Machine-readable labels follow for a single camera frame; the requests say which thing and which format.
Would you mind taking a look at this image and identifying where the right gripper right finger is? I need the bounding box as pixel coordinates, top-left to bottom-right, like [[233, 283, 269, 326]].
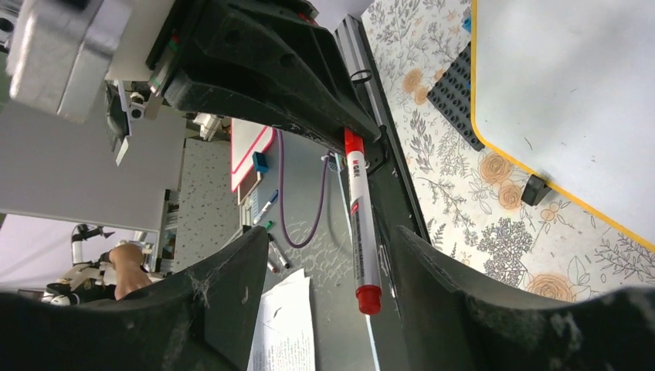
[[391, 226, 654, 370]]

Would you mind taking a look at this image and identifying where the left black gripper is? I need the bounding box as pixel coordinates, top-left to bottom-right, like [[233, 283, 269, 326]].
[[104, 0, 382, 157]]

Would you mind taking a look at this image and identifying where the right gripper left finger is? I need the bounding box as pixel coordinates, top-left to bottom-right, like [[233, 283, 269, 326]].
[[1, 226, 269, 370]]

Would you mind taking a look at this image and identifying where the red whiteboard marker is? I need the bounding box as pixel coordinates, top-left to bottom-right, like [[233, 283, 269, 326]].
[[344, 129, 382, 315]]

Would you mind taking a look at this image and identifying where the yellow framed whiteboard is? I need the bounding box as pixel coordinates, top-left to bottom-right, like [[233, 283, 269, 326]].
[[471, 1, 654, 248]]

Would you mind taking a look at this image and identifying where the black whiteboard foot clip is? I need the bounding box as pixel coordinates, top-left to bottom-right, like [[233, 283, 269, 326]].
[[521, 175, 551, 206]]

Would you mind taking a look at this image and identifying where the floral table mat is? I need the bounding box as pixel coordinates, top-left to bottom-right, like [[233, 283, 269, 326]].
[[362, 1, 654, 301]]

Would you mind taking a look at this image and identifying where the dark grey building baseplate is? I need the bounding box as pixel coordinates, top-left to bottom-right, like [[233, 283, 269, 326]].
[[427, 43, 485, 151]]

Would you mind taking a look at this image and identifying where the light blue building brick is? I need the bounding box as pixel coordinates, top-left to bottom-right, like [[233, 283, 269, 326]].
[[462, 17, 472, 33]]

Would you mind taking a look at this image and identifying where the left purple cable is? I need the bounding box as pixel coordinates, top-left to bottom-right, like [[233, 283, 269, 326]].
[[276, 128, 331, 250]]

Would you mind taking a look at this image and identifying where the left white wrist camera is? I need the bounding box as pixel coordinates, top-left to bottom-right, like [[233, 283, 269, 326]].
[[7, 1, 134, 124]]

